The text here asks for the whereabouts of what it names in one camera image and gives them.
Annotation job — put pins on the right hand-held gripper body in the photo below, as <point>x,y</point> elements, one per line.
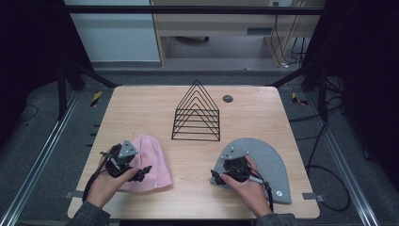
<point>236,166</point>

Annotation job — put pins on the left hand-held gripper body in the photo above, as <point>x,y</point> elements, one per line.
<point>120,160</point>

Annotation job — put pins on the pink knit beanie hat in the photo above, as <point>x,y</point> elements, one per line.
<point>152,157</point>

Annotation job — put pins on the person's right hand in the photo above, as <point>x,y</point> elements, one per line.
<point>251,191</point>

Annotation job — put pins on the person's left hand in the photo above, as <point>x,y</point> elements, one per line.
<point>105,188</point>

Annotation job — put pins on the yellow black striped tape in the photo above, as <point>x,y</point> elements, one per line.
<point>96,99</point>
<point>296,99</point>

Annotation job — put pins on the black metal stand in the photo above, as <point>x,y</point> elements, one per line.
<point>61,94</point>
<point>323,94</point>

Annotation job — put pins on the white cabinet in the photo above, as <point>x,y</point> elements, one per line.
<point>116,37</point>

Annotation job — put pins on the dark curtain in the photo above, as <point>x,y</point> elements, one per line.
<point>31,47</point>
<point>367,62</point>

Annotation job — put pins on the grey table edge bracket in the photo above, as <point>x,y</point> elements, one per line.
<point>313,196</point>
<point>73,194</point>

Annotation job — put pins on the metal floor rail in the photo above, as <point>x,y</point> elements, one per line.
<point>345,175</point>
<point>37,166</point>

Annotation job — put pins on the black horizontal frame bar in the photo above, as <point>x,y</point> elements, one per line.
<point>188,10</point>

